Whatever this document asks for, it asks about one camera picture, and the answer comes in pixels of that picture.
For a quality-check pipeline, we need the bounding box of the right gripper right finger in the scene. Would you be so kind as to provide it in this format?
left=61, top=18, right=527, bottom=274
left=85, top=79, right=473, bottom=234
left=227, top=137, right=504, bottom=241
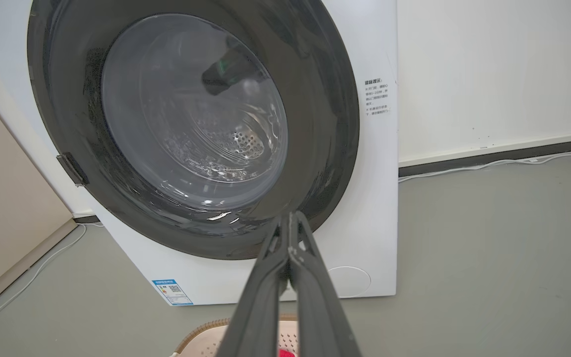
left=288, top=210, right=363, bottom=357

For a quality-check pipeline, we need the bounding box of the black text warning sticker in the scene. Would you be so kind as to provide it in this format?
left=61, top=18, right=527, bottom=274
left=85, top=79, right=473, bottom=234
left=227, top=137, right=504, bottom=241
left=363, top=78, right=395, bottom=118

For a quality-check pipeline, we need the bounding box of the blue energy label sticker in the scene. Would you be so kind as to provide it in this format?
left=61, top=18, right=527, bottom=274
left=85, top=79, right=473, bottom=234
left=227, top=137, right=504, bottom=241
left=151, top=279, right=194, bottom=307

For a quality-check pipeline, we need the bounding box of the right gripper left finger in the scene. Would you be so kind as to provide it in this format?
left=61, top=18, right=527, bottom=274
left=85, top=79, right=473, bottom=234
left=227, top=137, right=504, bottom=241
left=216, top=213, right=291, bottom=357

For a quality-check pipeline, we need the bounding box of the beige partition panel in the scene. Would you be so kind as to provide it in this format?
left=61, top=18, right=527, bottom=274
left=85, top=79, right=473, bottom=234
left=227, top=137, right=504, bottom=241
left=0, top=74, right=78, bottom=322

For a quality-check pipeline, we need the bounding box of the dark round washer door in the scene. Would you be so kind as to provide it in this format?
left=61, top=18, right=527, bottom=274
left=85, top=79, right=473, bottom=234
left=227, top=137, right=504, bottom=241
left=27, top=0, right=361, bottom=261

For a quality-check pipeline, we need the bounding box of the white front-load washing machine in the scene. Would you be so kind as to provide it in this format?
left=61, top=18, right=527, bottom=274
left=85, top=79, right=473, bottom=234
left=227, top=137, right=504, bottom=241
left=0, top=0, right=399, bottom=307

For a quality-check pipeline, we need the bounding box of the dark grey baseboard strip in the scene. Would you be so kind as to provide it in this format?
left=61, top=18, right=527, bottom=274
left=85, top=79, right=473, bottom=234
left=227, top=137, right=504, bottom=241
left=398, top=136, right=571, bottom=179

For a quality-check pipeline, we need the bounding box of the white floor cable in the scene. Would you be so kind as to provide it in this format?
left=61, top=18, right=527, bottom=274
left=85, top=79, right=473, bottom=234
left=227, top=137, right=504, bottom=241
left=398, top=148, right=571, bottom=184
left=0, top=222, right=104, bottom=339

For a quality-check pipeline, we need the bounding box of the cream perforated plastic laundry basket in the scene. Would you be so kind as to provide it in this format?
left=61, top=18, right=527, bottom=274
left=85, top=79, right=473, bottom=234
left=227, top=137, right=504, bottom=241
left=169, top=313, right=300, bottom=357

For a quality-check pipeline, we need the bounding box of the round white filter cover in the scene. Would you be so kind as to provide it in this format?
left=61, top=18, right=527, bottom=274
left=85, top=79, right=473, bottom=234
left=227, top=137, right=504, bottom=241
left=328, top=266, right=372, bottom=299

